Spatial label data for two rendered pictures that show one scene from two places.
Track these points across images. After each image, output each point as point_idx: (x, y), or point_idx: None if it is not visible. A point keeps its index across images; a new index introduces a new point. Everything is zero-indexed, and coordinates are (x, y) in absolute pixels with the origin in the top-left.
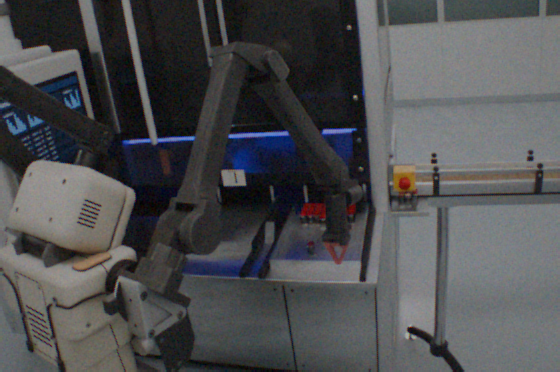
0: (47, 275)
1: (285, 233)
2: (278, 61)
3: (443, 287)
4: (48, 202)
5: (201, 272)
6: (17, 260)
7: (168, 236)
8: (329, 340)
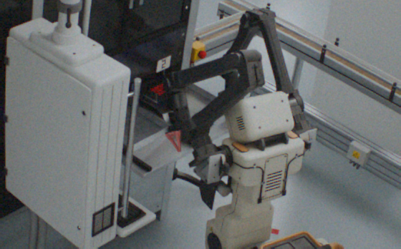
0: (293, 145)
1: (167, 113)
2: None
3: None
4: (279, 114)
5: (171, 156)
6: (268, 152)
7: (298, 109)
8: (139, 194)
